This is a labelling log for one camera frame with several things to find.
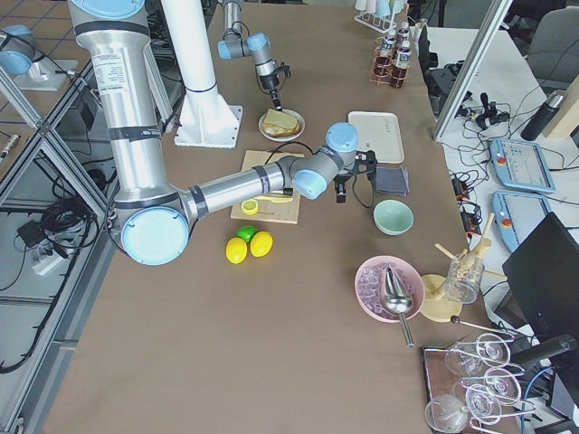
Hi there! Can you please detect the blue teach pendant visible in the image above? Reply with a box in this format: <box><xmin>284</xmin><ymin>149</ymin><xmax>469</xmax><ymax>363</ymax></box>
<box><xmin>491</xmin><ymin>191</ymin><xmax>552</xmax><ymax>252</ymax></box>
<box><xmin>489</xmin><ymin>138</ymin><xmax>556</xmax><ymax>193</ymax></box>

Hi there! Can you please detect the green lime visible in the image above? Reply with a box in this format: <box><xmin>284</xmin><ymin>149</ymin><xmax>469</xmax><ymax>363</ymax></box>
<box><xmin>236</xmin><ymin>225</ymin><xmax>258</xmax><ymax>243</ymax></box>

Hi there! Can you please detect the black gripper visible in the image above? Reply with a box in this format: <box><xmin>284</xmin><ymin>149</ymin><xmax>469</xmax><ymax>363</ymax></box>
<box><xmin>258</xmin><ymin>72</ymin><xmax>282</xmax><ymax>111</ymax></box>
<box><xmin>334</xmin><ymin>174</ymin><xmax>352</xmax><ymax>203</ymax></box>

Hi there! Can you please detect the yellow plastic knife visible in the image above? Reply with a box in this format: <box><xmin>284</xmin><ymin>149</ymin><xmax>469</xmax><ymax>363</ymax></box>
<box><xmin>255</xmin><ymin>195</ymin><xmax>293</xmax><ymax>203</ymax></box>

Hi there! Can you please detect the aluminium frame post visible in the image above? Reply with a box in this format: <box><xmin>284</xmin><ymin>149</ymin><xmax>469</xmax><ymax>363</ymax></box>
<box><xmin>432</xmin><ymin>0</ymin><xmax>512</xmax><ymax>143</ymax></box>

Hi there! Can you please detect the bread slice under egg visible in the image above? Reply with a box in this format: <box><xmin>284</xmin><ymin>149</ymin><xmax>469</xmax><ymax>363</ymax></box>
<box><xmin>266</xmin><ymin>123</ymin><xmax>301</xmax><ymax>137</ymax></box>

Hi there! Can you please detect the wooden cup tree stand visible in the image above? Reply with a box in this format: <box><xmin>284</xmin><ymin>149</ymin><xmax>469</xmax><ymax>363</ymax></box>
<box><xmin>420</xmin><ymin>212</ymin><xmax>507</xmax><ymax>322</ymax></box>

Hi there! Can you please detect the cream rabbit tray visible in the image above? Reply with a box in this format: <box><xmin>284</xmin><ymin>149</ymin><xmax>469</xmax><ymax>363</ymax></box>
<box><xmin>347</xmin><ymin>111</ymin><xmax>404</xmax><ymax>164</ymax></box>

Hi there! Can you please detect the white round plate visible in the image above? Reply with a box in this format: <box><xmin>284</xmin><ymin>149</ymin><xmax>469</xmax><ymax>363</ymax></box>
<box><xmin>258</xmin><ymin>108</ymin><xmax>305</xmax><ymax>142</ymax></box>

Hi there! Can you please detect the yellow lemon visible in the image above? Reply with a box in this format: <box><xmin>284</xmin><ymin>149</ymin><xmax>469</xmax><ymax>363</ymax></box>
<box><xmin>250</xmin><ymin>231</ymin><xmax>273</xmax><ymax>258</ymax></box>
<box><xmin>225</xmin><ymin>237</ymin><xmax>248</xmax><ymax>264</ymax></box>

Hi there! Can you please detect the yellow lemon near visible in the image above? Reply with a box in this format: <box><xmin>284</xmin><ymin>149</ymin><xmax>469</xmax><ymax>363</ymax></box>
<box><xmin>225</xmin><ymin>237</ymin><xmax>248</xmax><ymax>264</ymax></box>

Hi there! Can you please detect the tea bottle back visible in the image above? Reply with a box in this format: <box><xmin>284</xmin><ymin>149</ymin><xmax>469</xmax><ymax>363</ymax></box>
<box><xmin>373</xmin><ymin>30</ymin><xmax>396</xmax><ymax>79</ymax></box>

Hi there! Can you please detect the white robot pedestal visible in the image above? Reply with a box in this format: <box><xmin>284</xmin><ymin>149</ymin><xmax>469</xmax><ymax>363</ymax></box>
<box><xmin>162</xmin><ymin>0</ymin><xmax>242</xmax><ymax>149</ymax></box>

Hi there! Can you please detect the black monitor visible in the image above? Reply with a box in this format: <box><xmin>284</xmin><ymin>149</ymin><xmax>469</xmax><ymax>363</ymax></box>
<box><xmin>502</xmin><ymin>212</ymin><xmax>578</xmax><ymax>337</ymax></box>

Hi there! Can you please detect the blue teach pendant upper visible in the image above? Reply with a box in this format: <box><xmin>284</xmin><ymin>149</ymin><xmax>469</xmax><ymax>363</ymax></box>
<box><xmin>489</xmin><ymin>138</ymin><xmax>556</xmax><ymax>193</ymax></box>

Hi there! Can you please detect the grey folded cloth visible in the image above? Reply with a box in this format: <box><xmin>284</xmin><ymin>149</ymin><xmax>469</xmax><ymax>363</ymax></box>
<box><xmin>375</xmin><ymin>166</ymin><xmax>410</xmax><ymax>197</ymax></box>

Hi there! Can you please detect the green ceramic bowl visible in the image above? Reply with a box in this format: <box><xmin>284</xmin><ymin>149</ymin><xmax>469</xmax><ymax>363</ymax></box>
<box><xmin>373</xmin><ymin>200</ymin><xmax>414</xmax><ymax>235</ymax></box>

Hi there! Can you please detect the half lemon slice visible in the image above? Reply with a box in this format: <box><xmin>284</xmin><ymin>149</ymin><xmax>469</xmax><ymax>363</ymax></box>
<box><xmin>241</xmin><ymin>199</ymin><xmax>260</xmax><ymax>215</ymax></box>

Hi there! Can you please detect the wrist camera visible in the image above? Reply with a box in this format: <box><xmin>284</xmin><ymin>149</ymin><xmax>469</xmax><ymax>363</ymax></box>
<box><xmin>353</xmin><ymin>150</ymin><xmax>377</xmax><ymax>183</ymax></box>
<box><xmin>275</xmin><ymin>62</ymin><xmax>291</xmax><ymax>80</ymax></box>

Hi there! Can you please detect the clear glass mug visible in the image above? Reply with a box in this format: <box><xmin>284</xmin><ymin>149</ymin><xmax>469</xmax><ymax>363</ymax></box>
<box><xmin>443</xmin><ymin>253</ymin><xmax>484</xmax><ymax>304</ymax></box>

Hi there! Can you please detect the blue teach pendant lower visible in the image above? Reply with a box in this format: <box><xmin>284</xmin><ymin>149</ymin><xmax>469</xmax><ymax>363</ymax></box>
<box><xmin>491</xmin><ymin>191</ymin><xmax>552</xmax><ymax>252</ymax></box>

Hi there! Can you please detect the copper wire bottle rack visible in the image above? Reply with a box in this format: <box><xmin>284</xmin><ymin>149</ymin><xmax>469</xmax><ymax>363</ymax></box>
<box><xmin>370</xmin><ymin>38</ymin><xmax>412</xmax><ymax>89</ymax></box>

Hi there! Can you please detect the black thermos bottle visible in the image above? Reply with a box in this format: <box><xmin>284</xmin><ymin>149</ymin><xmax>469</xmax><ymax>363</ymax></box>
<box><xmin>520</xmin><ymin>90</ymin><xmax>565</xmax><ymax>141</ymax></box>

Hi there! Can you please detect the yellow lemon far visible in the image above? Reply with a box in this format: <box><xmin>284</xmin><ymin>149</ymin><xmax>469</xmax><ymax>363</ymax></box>
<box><xmin>250</xmin><ymin>231</ymin><xmax>273</xmax><ymax>258</ymax></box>

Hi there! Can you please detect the white cup rack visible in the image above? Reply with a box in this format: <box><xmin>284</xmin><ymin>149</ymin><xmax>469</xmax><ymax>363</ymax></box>
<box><xmin>354</xmin><ymin>0</ymin><xmax>407</xmax><ymax>34</ymax></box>

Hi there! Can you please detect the tea bottle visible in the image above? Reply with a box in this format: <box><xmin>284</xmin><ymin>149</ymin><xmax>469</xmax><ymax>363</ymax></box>
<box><xmin>389</xmin><ymin>40</ymin><xmax>412</xmax><ymax>89</ymax></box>
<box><xmin>373</xmin><ymin>30</ymin><xmax>396</xmax><ymax>79</ymax></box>

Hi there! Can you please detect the metal ice scoop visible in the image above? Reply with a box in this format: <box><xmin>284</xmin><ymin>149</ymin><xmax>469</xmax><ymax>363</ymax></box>
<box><xmin>381</xmin><ymin>267</ymin><xmax>415</xmax><ymax>347</ymax></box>

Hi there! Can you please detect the pink bowl with ice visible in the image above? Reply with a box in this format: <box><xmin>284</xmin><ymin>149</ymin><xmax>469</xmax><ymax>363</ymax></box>
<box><xmin>355</xmin><ymin>255</ymin><xmax>425</xmax><ymax>324</ymax></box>

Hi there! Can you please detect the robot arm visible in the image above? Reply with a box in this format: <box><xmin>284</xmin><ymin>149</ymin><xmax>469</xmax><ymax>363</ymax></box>
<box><xmin>217</xmin><ymin>0</ymin><xmax>291</xmax><ymax>111</ymax></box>
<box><xmin>69</xmin><ymin>1</ymin><xmax>358</xmax><ymax>265</ymax></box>

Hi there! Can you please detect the tea bottle front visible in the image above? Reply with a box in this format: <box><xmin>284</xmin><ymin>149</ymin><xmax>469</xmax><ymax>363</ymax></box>
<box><xmin>389</xmin><ymin>40</ymin><xmax>412</xmax><ymax>89</ymax></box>

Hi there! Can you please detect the wooden cutting board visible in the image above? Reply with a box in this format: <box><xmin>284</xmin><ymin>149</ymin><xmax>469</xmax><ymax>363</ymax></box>
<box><xmin>230</xmin><ymin>150</ymin><xmax>303</xmax><ymax>224</ymax></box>

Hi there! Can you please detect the bread slice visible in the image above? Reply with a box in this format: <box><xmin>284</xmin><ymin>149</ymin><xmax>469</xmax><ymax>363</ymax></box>
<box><xmin>266</xmin><ymin>123</ymin><xmax>301</xmax><ymax>137</ymax></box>
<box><xmin>263</xmin><ymin>109</ymin><xmax>299</xmax><ymax>132</ymax></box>

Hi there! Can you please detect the wine glass rack tray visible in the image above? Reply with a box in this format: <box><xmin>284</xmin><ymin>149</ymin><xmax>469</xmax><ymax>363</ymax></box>
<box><xmin>421</xmin><ymin>331</ymin><xmax>536</xmax><ymax>433</ymax></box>

